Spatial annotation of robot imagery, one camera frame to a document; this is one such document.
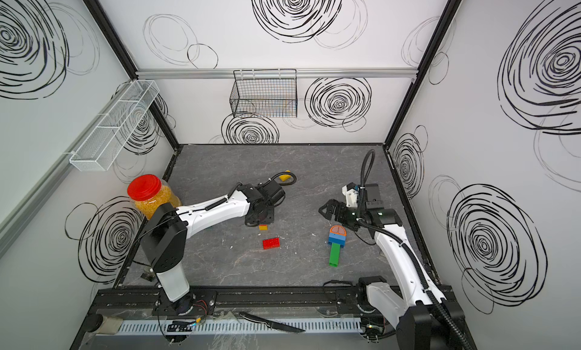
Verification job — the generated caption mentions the small spice jar left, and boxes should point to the small spice jar left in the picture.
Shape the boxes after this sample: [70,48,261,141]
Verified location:
[140,270,156,283]

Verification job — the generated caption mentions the yellow curved lego brick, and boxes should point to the yellow curved lego brick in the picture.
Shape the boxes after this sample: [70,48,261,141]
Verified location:
[279,170,292,182]

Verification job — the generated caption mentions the plastic jar red lid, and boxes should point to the plastic jar red lid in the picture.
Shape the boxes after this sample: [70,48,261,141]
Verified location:
[127,174,182,220]

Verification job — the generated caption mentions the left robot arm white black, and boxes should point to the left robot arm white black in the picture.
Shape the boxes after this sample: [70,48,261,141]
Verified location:
[139,185,285,313]

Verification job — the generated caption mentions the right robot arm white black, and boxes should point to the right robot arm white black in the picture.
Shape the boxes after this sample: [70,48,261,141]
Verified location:
[319,200,474,349]

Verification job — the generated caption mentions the light blue lego brick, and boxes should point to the light blue lego brick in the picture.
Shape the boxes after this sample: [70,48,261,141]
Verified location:
[328,233,346,248]

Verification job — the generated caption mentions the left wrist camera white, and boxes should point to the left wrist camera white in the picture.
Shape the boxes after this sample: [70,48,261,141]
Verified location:
[257,180,286,207]

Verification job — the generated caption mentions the orange round lego piece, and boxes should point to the orange round lego piece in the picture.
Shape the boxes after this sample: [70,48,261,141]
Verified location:
[329,225,346,236]

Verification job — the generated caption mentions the green tall lego brick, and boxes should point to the green tall lego brick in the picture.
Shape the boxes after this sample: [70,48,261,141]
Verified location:
[328,243,341,268]

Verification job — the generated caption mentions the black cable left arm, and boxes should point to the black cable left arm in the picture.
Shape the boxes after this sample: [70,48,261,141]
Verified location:
[265,170,298,187]

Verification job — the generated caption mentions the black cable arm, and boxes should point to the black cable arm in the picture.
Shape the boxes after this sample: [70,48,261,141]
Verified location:
[265,170,298,187]
[359,149,473,350]

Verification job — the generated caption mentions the white slotted cable duct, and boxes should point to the white slotted cable duct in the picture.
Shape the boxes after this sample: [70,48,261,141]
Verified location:
[116,318,363,336]

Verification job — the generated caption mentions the white wire shelf basket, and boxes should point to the white wire shelf basket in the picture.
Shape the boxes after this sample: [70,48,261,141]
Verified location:
[69,80,159,171]

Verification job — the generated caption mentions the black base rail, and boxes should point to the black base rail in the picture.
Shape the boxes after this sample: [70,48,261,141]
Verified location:
[90,285,372,318]

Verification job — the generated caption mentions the black wire basket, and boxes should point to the black wire basket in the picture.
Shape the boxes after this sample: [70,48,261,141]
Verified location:
[228,68,298,118]

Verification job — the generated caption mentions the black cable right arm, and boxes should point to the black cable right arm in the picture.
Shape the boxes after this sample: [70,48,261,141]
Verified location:
[359,149,473,350]

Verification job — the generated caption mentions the red flat lego brick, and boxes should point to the red flat lego brick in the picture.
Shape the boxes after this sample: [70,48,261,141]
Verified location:
[262,237,280,250]

